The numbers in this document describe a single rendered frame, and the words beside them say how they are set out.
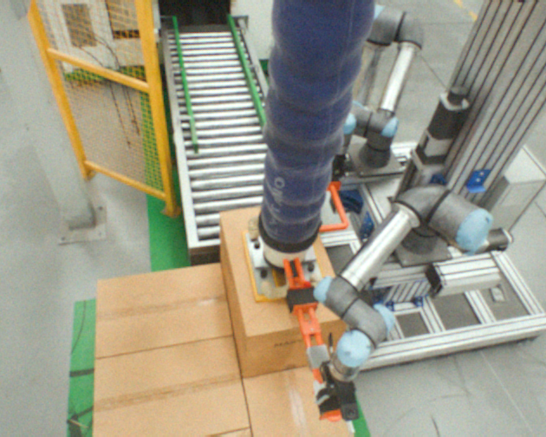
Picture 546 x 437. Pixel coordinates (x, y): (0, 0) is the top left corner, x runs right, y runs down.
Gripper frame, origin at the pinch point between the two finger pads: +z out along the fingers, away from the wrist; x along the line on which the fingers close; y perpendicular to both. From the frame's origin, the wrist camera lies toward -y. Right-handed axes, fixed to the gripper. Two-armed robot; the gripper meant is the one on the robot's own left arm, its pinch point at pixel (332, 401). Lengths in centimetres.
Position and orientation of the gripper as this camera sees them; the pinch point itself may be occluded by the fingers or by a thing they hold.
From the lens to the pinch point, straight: 145.7
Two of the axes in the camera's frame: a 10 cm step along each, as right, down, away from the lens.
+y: -2.1, -7.6, 6.2
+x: -9.8, 1.1, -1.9
